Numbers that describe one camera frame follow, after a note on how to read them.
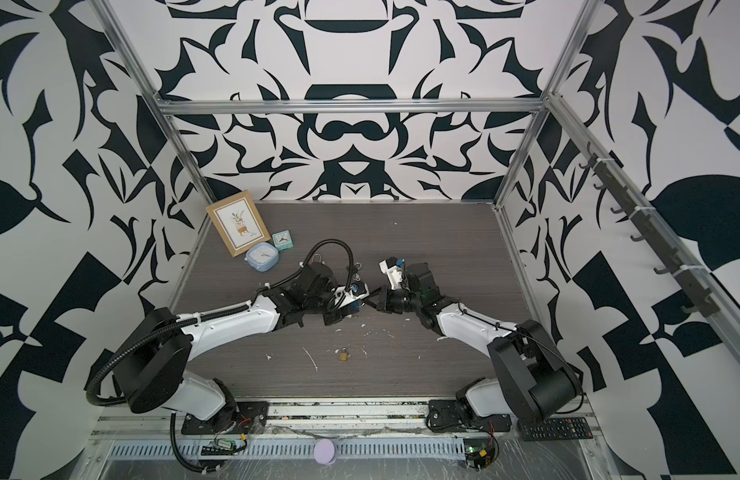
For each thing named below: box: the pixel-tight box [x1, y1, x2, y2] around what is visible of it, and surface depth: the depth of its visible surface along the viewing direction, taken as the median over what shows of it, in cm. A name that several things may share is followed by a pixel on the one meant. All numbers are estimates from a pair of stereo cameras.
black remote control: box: [517, 417, 594, 442], surface depth 73 cm
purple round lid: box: [313, 438, 337, 465], surface depth 64 cm
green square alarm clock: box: [272, 229, 294, 251], surface depth 108 cm
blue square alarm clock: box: [244, 242, 280, 273], surface depth 103 cm
